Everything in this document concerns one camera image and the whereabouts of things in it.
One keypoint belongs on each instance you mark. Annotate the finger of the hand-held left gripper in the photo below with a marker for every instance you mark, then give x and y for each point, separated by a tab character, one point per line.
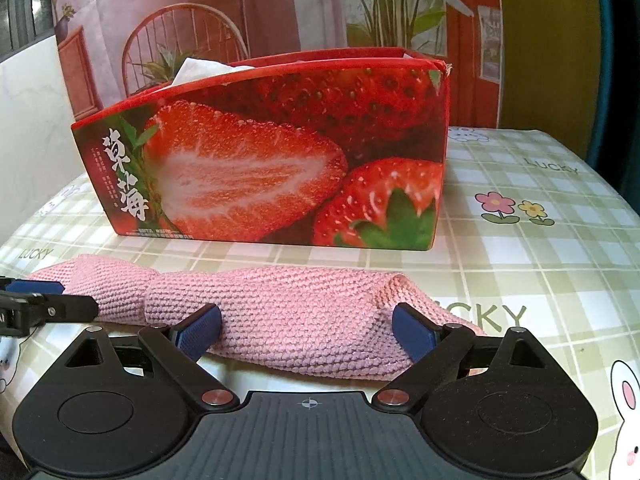
35	287
50	310

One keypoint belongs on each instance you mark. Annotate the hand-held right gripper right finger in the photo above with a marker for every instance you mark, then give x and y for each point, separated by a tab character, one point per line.
412	332

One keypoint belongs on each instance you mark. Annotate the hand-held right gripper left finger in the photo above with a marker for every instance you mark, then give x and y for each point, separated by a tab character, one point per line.
200	332

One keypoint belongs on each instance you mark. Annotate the pink knitted cloth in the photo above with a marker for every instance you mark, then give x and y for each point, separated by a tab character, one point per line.
300	310

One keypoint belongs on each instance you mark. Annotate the red strawberry print box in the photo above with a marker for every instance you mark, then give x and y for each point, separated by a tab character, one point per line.
240	170

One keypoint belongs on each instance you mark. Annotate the white tissue packet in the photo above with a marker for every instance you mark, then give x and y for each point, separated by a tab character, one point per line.
200	70

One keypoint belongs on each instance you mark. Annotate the checkered tablecloth with cartoon print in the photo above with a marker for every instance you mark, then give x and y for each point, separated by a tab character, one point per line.
525	260

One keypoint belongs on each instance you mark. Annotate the dark window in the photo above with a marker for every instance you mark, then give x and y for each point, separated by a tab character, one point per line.
22	5

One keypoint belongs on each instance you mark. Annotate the teal curtain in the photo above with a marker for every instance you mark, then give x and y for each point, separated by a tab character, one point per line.
617	60

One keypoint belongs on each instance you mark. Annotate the wall poster of room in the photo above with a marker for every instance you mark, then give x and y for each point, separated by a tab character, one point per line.
280	10

